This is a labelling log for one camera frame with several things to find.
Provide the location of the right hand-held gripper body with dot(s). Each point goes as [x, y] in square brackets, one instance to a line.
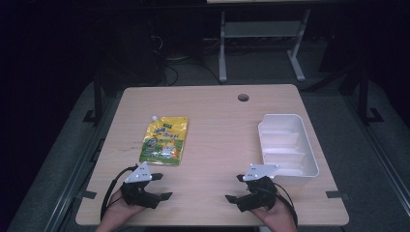
[259, 195]

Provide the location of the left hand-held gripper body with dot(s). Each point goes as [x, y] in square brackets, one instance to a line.
[139, 196]

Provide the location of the yellow spouted refill pouch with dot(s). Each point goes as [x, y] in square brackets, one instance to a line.
[164, 141]

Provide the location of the white plastic bin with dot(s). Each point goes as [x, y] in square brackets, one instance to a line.
[286, 148]

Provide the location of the person's left hand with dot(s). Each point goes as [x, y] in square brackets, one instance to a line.
[117, 209]

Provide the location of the person's right hand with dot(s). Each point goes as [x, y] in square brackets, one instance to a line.
[280, 216]

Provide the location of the black tape strip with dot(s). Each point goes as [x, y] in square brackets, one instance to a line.
[333, 194]
[88, 194]

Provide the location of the black metal stand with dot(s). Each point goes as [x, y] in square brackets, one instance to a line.
[97, 103]
[364, 96]

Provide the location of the white metal table frame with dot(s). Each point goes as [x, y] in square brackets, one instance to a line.
[222, 48]

